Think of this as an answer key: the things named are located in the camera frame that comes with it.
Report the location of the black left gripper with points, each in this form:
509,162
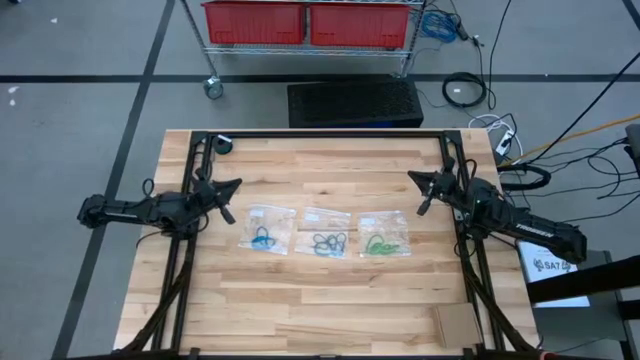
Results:
207,195

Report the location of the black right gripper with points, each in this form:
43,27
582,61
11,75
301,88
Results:
442,187

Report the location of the blue rubber band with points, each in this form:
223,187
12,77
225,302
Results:
267,244
260,234
262,242

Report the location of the clear plastic zip bag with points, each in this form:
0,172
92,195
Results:
325,230
267,227
384,232

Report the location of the green rubber band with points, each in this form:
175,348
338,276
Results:
372,245
382,249
390,248

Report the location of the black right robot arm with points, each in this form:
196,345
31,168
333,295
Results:
525,222

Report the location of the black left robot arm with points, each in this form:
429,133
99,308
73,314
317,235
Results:
140,210

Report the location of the small round spool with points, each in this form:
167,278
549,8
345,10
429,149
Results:
222,145

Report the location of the white power strip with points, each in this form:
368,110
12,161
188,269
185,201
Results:
505,142

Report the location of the black perforated floor mat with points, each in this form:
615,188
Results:
355,102

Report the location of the brown cardboard box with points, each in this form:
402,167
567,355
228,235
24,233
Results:
456,325

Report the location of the black power adapter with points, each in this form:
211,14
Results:
462,31

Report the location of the white printed paper sheet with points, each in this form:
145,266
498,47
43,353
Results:
550,280

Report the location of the red plastic bin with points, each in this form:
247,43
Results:
360,25
255,22

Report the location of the black slanted beam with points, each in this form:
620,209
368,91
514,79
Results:
585,282

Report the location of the grey box device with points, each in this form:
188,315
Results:
634,145

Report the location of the grey side stand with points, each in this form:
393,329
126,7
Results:
595,325

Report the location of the black aluminium table frame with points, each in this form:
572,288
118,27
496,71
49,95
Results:
325,134

